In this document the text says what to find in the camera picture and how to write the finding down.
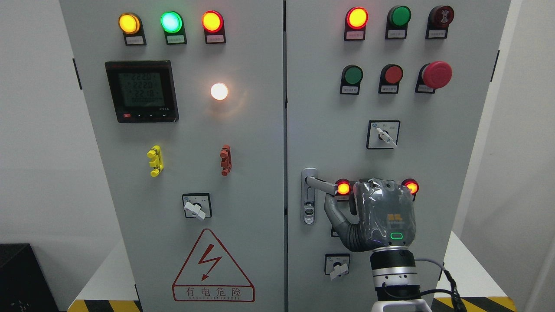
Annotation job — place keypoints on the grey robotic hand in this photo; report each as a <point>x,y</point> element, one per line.
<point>386,216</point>

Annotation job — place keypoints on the silver door handle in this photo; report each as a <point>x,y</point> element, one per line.
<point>309,184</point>

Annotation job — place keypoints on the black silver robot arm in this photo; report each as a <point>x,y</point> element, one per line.
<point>396,280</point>

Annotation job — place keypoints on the red lit indicator lower right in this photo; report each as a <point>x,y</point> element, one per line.
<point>412,185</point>

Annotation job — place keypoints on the red lit indicator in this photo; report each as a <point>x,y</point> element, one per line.
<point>344,190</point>
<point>412,185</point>

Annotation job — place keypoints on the red lit indicator lower left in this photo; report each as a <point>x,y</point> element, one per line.
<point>344,190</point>

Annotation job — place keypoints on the red push button upper row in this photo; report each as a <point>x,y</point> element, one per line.
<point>390,78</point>

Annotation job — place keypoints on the green push button upper row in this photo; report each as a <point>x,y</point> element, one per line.
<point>351,78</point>

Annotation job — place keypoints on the red emergency stop mushroom button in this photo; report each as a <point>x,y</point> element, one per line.
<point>433,76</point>

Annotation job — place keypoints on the red terminal connector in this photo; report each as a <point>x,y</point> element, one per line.
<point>226,160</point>

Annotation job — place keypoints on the red electric hazard warning sticker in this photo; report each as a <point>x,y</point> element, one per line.
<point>211,274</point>

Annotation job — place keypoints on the grey electrical cabinet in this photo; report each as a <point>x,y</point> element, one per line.
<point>282,63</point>

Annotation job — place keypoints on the green indicator light top right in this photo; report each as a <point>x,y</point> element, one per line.
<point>397,22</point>

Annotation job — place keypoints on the green indicator light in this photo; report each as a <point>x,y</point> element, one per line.
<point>173,26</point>
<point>397,22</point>

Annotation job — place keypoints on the red indicator light top right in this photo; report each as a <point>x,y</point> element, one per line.
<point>355,24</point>

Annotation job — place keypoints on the red indicator light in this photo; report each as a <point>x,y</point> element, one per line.
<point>355,24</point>
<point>214,28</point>

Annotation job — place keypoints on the dark red buzzer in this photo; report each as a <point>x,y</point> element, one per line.
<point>439,19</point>

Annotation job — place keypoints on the white glowing indicator light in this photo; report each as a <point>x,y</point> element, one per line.
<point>219,91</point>

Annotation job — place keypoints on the yellow terminal connector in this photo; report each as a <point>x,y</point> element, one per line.
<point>156,160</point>

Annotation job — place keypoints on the red indicator light top left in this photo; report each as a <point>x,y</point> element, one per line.
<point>214,28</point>

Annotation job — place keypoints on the black digital power meter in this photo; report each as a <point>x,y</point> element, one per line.
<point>143,91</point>

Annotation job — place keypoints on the white platform with hazard stripes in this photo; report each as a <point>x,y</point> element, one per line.
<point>112,287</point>

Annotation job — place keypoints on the green indicator light top left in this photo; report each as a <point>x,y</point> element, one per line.
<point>173,26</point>

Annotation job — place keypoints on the yellow indicator light top left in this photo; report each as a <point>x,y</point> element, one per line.
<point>132,28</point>

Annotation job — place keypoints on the black box at left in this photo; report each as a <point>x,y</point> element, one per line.
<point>23,287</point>

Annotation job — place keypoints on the white selector switch bottom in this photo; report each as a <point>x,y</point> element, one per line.
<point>336,265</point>

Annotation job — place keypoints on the white selector switch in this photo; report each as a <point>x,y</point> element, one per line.
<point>336,265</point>
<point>383,134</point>

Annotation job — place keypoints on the white selector switch upper right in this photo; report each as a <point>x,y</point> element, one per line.
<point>383,134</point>

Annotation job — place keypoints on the white selector switch left door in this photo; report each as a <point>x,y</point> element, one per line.
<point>197,205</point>

